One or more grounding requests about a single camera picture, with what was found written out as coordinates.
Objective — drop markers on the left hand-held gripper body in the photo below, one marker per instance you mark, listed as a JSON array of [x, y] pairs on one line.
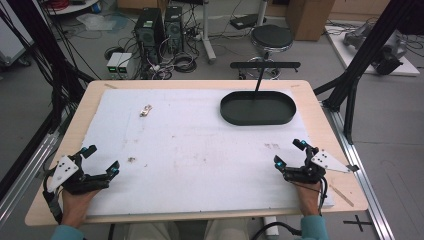
[[71, 181]]

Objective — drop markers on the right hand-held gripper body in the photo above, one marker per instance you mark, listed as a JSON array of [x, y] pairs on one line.
[[320, 165]]

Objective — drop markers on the person's left hand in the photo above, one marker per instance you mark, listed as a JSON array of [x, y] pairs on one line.
[[78, 205]]

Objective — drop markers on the person's right hand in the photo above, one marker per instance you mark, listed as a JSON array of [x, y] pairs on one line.
[[308, 198]]

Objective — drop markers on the wooden table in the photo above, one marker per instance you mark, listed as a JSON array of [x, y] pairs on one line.
[[325, 133]]

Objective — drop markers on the thin wooden stick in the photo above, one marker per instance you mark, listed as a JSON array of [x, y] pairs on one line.
[[341, 195]]

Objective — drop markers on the black oval tray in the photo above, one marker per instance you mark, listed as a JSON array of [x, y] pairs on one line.
[[258, 108]]

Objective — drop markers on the white table leg tube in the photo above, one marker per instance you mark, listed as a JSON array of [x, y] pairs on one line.
[[270, 225]]

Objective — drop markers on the small metal clip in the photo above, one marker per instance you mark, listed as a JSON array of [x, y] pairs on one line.
[[145, 110]]

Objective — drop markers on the black tape cross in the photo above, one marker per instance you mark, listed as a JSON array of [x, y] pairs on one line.
[[357, 222]]

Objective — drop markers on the white foam mat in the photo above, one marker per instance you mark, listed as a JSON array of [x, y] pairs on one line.
[[200, 160]]

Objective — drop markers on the black T-shaped stand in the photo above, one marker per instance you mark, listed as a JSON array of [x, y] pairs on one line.
[[265, 65]]

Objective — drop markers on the white power supply unit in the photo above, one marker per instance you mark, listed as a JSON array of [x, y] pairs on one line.
[[126, 64], [114, 63]]

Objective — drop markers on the black round stool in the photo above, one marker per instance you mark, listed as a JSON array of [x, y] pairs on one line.
[[271, 38]]

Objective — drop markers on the white platform board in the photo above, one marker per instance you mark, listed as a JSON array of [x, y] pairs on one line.
[[405, 68]]

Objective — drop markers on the grey robot device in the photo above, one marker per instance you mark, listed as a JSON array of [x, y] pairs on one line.
[[383, 46]]

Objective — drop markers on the cardboard box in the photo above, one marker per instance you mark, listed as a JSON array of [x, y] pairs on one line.
[[310, 18]]

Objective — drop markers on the clear plastic bag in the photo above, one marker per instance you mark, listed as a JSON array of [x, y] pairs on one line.
[[96, 21]]

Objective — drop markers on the large black computer tower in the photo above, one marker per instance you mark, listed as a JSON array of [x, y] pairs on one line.
[[149, 31]]

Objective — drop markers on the black flat device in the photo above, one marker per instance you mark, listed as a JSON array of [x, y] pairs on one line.
[[246, 21]]

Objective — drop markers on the round white table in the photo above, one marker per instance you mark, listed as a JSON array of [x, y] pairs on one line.
[[71, 7]]

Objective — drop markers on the white desk leg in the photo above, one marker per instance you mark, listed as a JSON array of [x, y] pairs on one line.
[[207, 33]]

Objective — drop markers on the slim black computer tower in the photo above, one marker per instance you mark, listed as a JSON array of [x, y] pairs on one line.
[[174, 28]]

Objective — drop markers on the aluminium rail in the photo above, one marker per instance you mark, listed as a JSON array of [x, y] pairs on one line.
[[360, 173], [23, 180]]

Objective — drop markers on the black metal frame post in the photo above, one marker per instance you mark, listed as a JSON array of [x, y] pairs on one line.
[[363, 53]]

